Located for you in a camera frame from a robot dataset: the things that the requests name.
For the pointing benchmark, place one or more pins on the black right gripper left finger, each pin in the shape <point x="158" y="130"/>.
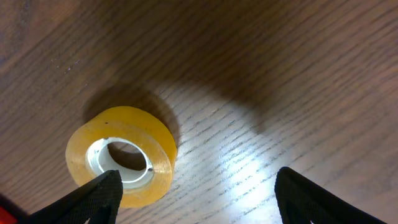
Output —
<point x="97" y="201"/>

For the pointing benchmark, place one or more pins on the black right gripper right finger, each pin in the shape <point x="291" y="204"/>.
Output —
<point x="302" y="201"/>

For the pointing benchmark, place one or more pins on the yellow clear tape roll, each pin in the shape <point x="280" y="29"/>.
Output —
<point x="87" y="154"/>

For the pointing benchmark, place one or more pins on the red stapler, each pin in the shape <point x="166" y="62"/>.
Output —
<point x="6" y="217"/>

